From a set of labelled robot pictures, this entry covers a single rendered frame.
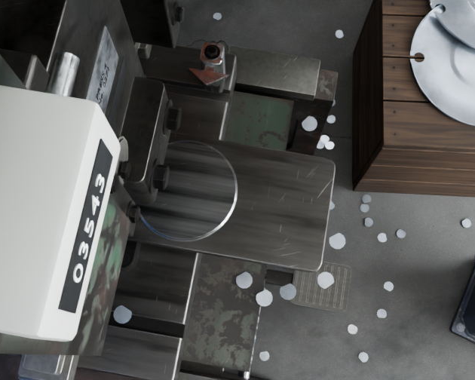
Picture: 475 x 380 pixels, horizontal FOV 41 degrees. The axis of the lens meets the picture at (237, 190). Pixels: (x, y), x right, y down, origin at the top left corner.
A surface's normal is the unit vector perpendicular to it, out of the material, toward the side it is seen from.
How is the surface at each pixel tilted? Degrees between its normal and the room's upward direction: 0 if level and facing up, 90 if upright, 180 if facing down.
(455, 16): 5
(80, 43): 90
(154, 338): 0
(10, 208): 0
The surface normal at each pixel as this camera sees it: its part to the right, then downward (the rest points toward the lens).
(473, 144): 0.00, -0.25
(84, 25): 0.98, 0.17
